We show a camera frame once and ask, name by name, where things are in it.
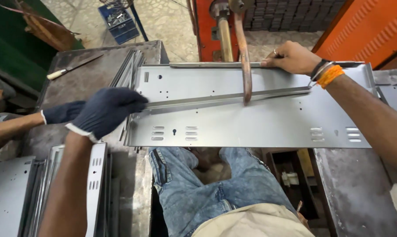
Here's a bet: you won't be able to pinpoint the black wristband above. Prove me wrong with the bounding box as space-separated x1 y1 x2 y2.
310 59 331 82

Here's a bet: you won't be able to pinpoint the green machine housing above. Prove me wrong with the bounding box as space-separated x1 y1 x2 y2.
0 0 85 93

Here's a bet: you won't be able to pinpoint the stack of perforated metal panels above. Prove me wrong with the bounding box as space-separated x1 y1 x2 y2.
0 142 109 237

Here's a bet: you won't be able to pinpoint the blue crate of metal parts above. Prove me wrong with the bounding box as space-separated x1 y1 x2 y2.
98 4 140 45

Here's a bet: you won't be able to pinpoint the metal file with white handle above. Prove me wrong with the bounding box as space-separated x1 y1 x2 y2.
47 53 104 81

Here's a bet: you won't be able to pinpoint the blue denim jeans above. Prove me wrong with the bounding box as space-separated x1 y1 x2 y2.
148 146 297 237

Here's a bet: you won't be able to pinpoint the large grey sheet metal panel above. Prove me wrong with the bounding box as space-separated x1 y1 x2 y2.
124 63 377 149

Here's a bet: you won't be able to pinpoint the long grey metal channel strip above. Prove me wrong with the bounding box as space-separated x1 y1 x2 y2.
142 86 313 112
169 61 366 69

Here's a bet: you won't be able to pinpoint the orange thread wristband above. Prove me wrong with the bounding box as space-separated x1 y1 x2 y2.
316 65 345 90

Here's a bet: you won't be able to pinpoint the orange spot welding machine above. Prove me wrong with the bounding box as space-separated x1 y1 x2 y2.
191 0 256 63

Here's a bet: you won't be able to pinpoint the small white plastic part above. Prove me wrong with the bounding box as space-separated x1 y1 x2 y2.
281 171 300 187

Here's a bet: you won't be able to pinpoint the beige shirt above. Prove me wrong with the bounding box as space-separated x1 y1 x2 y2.
191 203 315 237

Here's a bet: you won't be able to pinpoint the wire fan guard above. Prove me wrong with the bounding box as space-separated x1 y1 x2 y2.
99 0 134 11

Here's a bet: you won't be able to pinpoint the person's left hand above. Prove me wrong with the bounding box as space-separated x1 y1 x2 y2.
66 87 149 143

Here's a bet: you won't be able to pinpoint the silver bangle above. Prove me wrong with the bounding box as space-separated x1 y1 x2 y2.
308 61 336 89

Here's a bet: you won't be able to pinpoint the grey steel work table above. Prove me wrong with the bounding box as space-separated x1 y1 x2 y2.
20 40 170 237

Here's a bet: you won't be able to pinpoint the grey metal panel with flange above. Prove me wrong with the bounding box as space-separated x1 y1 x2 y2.
372 68 397 120

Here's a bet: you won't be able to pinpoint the person's right hand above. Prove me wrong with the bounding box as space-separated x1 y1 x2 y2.
260 41 322 76

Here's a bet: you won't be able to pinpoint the blue metal stand leg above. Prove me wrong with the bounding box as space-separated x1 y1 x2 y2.
129 3 150 43

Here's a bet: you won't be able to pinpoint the scuffed grey steel bench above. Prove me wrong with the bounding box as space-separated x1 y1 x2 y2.
309 147 397 237

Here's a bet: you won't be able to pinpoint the orange metal cabinet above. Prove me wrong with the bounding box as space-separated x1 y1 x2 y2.
312 0 397 70

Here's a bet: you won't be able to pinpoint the rusty brown metal piece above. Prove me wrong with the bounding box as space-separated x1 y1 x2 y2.
0 0 81 52

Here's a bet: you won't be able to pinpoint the stack of dark metal pieces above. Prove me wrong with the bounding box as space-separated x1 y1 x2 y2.
243 0 346 33

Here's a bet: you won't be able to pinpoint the pile of grey metal strips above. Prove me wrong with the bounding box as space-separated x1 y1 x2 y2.
109 49 147 146

